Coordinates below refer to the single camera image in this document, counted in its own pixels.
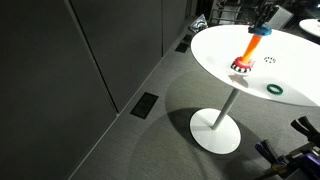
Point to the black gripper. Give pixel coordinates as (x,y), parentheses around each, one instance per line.
(264,10)

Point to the orange peg ring stacking stand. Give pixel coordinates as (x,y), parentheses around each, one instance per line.
(244,64)

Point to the black floor outlet plate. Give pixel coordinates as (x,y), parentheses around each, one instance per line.
(144,105)

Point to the white table pedestal base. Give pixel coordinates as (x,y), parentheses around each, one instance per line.
(214,130)

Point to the purple handled clamp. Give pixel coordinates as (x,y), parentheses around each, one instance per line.
(302,163)

